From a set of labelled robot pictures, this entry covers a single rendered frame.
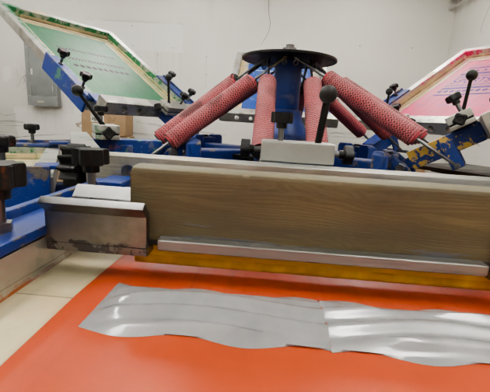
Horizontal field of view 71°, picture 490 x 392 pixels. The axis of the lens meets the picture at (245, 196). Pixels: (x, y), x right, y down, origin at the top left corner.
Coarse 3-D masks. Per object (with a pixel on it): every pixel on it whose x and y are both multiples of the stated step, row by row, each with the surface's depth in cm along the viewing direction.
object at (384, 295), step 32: (320, 288) 33; (352, 288) 33; (384, 288) 34; (416, 288) 34; (448, 288) 35; (352, 352) 24; (352, 384) 21; (384, 384) 21; (416, 384) 21; (448, 384) 21; (480, 384) 21
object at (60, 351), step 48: (96, 288) 30; (192, 288) 31; (240, 288) 32; (288, 288) 33; (48, 336) 24; (96, 336) 24; (0, 384) 19; (48, 384) 19; (96, 384) 20; (144, 384) 20; (192, 384) 20; (240, 384) 20; (288, 384) 20; (336, 384) 21
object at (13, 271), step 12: (36, 240) 31; (12, 252) 28; (24, 252) 30; (36, 252) 31; (48, 252) 33; (60, 252) 35; (72, 252) 37; (0, 264) 27; (12, 264) 28; (24, 264) 30; (36, 264) 31; (48, 264) 33; (0, 276) 27; (12, 276) 28; (24, 276) 30; (36, 276) 31; (0, 288) 27; (12, 288) 28; (0, 300) 27
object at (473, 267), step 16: (160, 240) 32; (176, 240) 32; (192, 240) 32; (208, 240) 32; (224, 240) 33; (240, 256) 31; (256, 256) 31; (272, 256) 31; (288, 256) 31; (304, 256) 31; (320, 256) 31; (336, 256) 31; (352, 256) 31; (368, 256) 31; (384, 256) 31; (400, 256) 31; (416, 256) 32; (448, 272) 31; (464, 272) 30; (480, 272) 30
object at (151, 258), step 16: (160, 256) 34; (176, 256) 34; (272, 272) 34; (288, 272) 34; (304, 272) 34; (320, 272) 34; (336, 272) 34; (352, 272) 34; (368, 272) 33; (464, 288) 33; (480, 288) 33
